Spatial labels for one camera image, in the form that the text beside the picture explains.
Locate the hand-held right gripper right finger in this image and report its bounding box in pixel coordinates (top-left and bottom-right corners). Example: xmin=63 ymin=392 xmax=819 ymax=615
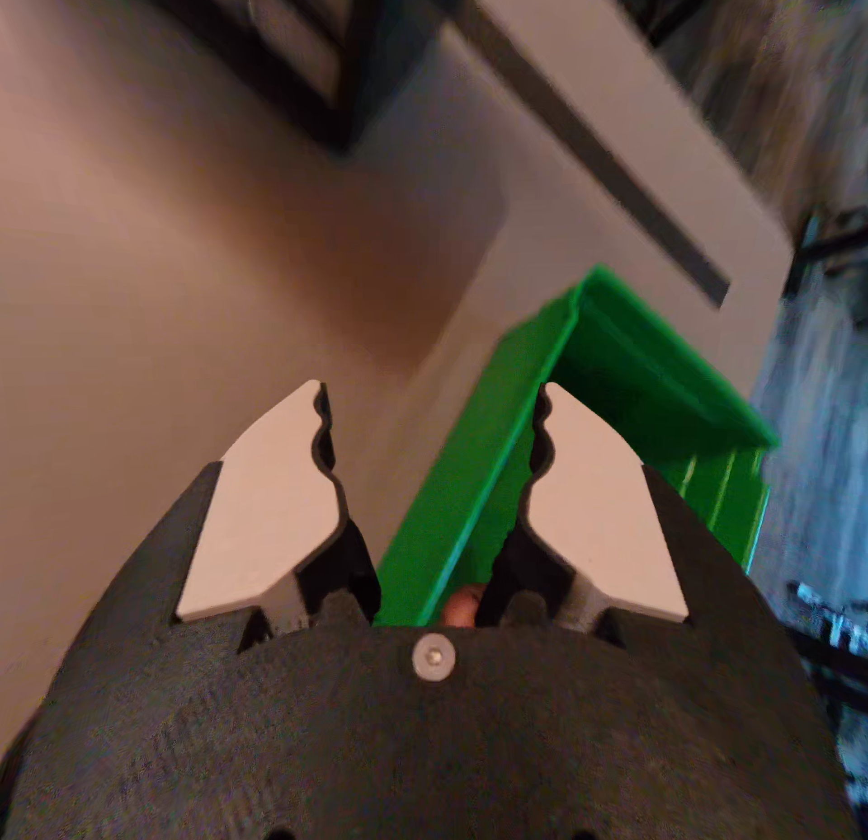
xmin=517 ymin=381 xmax=690 ymax=636

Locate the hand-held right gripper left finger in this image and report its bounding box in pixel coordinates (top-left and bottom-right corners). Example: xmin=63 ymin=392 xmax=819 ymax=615
xmin=175 ymin=379 xmax=351 ymax=634

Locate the green plastic bin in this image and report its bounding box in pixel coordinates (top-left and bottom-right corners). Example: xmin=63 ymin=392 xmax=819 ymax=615
xmin=372 ymin=264 xmax=781 ymax=629

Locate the black drawer cabinet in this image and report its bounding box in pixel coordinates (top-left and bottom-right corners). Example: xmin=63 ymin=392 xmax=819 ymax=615
xmin=115 ymin=0 xmax=476 ymax=158

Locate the person's right hand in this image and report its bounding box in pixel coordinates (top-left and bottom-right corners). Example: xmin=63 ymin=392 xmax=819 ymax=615
xmin=441 ymin=582 xmax=488 ymax=629

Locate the black tape strip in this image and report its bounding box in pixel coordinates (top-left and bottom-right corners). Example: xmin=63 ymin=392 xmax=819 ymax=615
xmin=454 ymin=0 xmax=732 ymax=310

